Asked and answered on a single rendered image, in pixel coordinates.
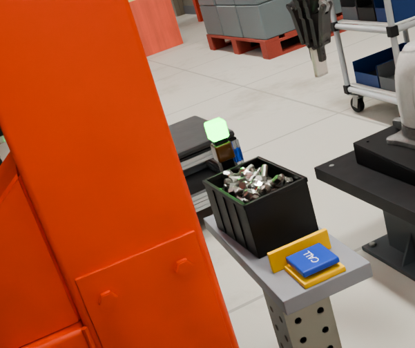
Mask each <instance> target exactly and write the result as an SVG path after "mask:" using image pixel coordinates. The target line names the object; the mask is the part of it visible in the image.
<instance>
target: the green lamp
mask: <svg viewBox="0 0 415 348"><path fill-rule="evenodd" d="M204 127H205V130H206V134H207V137H208V138H209V139H210V140H211V141H212V142H217V141H219V140H221V139H224V138H227V137H228V136H229V132H228V129H227V126H226V122H225V120H223V119H221V118H219V117H218V118H215V119H212V120H210V121H208V122H205V123H204Z"/></svg>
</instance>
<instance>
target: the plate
mask: <svg viewBox="0 0 415 348"><path fill-rule="evenodd" d="M284 268H285V271H286V272H287V273H288V274H289V275H291V276H292V277H293V278H294V279H295V280H296V281H297V282H298V283H299V284H301V285H302V286H303V287H304V288H305V289H307V288H309V287H312V286H314V285H315V284H318V283H320V282H322V281H324V280H327V279H329V278H331V277H334V276H336V275H338V274H339V273H342V272H344V271H346V268H345V266H344V265H343V264H341V263H340V262H339V263H337V264H335V265H332V266H330V267H328V268H326V269H323V270H322V271H319V272H317V273H315V274H312V275H310V276H308V277H306V278H304V277H303V276H301V275H300V274H299V273H298V272H297V271H296V270H295V269H294V268H293V267H292V266H291V265H290V264H288V265H286V266H284Z"/></svg>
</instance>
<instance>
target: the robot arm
mask: <svg viewBox="0 0 415 348"><path fill-rule="evenodd" d="M332 5H333V4H332V2H331V1H328V2H326V1H325V0H292V1H291V2H290V3H288V4H287V5H286V7H287V10H288V11H289V13H290V14H291V18H292V20H293V23H294V26H295V28H296V31H297V33H298V37H299V40H300V43H301V44H302V45H306V46H307V47H308V49H309V54H310V58H311V60H312V64H313V71H314V75H315V77H318V78H319V77H322V76H324V75H326V74H328V69H327V62H326V60H327V56H326V52H325V45H327V44H329V43H330V42H331V8H332ZM395 88H396V99H397V104H398V110H399V113H400V117H397V118H395V119H394V120H393V121H392V124H393V126H394V127H396V128H398V129H400V131H399V132H397V133H395V134H393V135H390V136H389V137H387V144H389V145H397V146H403V147H406V148H411V149H414V150H415V40H413V41H411V42H409V43H407V44H405V46H404V47H403V49H402V52H401V51H400V53H399V56H398V59H397V62H396V69H395Z"/></svg>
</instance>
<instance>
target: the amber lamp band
mask: <svg viewBox="0 0 415 348"><path fill-rule="evenodd" d="M211 150H212V153H213V157H214V159H215V160H216V161H218V162H219V163H223V162H225V161H227V160H230V159H233V158H234V157H235V153H234V150H233V146H232V143H231V142H230V141H228V142H226V143H223V144H220V145H218V146H215V145H214V144H212V143H211Z"/></svg>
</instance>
